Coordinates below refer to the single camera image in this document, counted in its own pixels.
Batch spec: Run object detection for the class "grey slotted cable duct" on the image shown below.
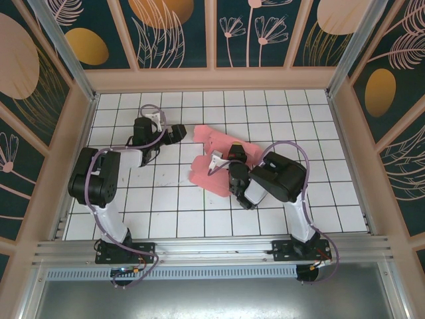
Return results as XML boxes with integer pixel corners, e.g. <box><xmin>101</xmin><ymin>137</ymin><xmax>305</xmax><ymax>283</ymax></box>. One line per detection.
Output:
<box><xmin>46</xmin><ymin>265</ymin><xmax>298</xmax><ymax>280</ymax></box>

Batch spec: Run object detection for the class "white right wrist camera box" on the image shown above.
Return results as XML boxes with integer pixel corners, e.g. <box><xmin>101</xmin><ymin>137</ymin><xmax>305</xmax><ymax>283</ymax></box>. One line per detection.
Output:
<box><xmin>208</xmin><ymin>151</ymin><xmax>230</xmax><ymax>172</ymax></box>

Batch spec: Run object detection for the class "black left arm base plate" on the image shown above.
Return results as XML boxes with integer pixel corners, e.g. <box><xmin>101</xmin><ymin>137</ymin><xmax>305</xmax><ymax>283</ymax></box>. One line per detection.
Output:
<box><xmin>95</xmin><ymin>241</ymin><xmax>157</xmax><ymax>265</ymax></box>

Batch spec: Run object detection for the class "grey metal sheet panel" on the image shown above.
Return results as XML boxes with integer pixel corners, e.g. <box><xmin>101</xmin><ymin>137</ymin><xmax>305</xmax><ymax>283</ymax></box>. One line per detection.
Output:
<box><xmin>33</xmin><ymin>262</ymin><xmax>409</xmax><ymax>319</ymax></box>

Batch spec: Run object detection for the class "small wired connector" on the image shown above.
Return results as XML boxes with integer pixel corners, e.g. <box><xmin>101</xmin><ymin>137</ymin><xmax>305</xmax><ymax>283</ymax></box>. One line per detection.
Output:
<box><xmin>111</xmin><ymin>262</ymin><xmax>149</xmax><ymax>278</ymax></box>
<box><xmin>307</xmin><ymin>252</ymin><xmax>333</xmax><ymax>272</ymax></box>

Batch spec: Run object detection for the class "aluminium profile rail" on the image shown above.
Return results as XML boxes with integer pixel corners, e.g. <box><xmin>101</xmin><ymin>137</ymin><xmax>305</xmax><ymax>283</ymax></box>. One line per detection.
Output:
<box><xmin>31</xmin><ymin>235</ymin><xmax>398</xmax><ymax>267</ymax></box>

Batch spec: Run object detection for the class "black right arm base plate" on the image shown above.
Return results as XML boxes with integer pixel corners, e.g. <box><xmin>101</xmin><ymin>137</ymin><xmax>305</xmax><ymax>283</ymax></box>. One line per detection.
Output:
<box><xmin>271</xmin><ymin>239</ymin><xmax>333</xmax><ymax>262</ymax></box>

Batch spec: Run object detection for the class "aluminium side rail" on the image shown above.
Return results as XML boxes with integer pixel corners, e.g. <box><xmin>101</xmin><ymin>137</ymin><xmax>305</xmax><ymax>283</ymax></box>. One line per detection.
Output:
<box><xmin>327</xmin><ymin>94</ymin><xmax>378</xmax><ymax>235</ymax></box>
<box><xmin>49</xmin><ymin>94</ymin><xmax>99</xmax><ymax>241</ymax></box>

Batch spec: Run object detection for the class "pink paper box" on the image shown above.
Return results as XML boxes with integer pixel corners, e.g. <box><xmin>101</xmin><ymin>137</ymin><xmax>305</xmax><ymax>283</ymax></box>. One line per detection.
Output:
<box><xmin>189</xmin><ymin>124</ymin><xmax>266</xmax><ymax>197</ymax></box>

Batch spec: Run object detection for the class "aluminium corner post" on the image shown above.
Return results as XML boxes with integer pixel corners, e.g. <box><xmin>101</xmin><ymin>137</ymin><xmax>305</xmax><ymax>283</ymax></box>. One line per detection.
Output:
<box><xmin>325</xmin><ymin>0</ymin><xmax>389</xmax><ymax>97</ymax></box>
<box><xmin>28</xmin><ymin>0</ymin><xmax>99</xmax><ymax>102</ymax></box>

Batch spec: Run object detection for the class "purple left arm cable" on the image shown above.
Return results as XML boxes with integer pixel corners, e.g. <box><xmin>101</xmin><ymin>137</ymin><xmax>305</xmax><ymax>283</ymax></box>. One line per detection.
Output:
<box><xmin>84</xmin><ymin>103</ymin><xmax>169</xmax><ymax>290</ymax></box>

